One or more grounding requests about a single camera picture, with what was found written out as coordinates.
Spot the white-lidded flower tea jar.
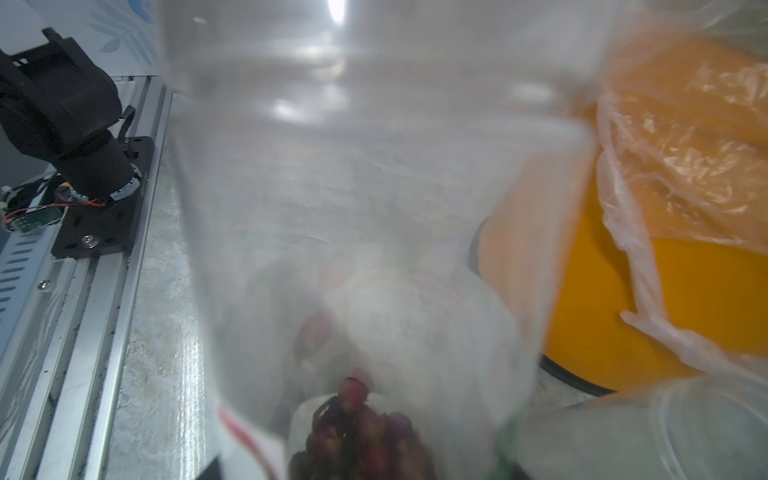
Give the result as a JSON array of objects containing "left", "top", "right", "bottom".
[{"left": 153, "top": 1, "right": 626, "bottom": 479}]

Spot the orange trash bin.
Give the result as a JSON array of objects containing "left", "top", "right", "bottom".
[{"left": 539, "top": 25, "right": 767, "bottom": 395}]

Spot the clear plastic bin liner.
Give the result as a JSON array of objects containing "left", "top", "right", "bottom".
[{"left": 596, "top": 1, "right": 767, "bottom": 378}]

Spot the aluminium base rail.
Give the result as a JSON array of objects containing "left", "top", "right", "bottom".
[{"left": 1, "top": 77, "right": 172, "bottom": 479}]

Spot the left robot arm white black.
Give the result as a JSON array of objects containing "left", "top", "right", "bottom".
[{"left": 1, "top": 28, "right": 155, "bottom": 259}]

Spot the clear jar with dried roses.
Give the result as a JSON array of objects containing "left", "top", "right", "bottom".
[{"left": 518, "top": 375, "right": 767, "bottom": 479}]

